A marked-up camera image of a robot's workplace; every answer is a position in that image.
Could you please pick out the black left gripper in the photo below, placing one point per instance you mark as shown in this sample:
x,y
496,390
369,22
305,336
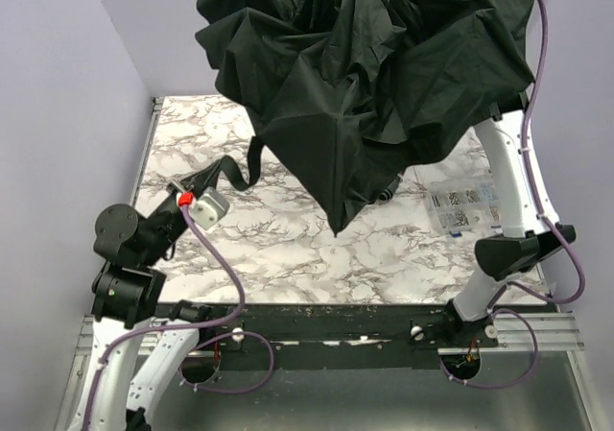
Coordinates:
x,y
181,189

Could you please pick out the black folding umbrella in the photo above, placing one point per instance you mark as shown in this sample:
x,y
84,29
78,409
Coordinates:
x,y
347,94

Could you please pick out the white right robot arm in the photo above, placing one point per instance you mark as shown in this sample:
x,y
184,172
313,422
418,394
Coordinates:
x,y
531,228

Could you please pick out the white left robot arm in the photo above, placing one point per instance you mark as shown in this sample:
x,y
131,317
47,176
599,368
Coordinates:
x,y
138,343

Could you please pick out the clear plastic parts box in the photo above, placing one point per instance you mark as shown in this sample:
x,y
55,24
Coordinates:
x,y
463,205

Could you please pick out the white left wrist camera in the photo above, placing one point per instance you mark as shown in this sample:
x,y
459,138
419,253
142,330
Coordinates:
x,y
207,210

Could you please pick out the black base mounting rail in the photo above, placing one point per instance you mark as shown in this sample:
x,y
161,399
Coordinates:
x,y
302,337

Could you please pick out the aluminium frame rail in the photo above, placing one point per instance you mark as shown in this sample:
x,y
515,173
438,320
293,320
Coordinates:
x,y
555,333

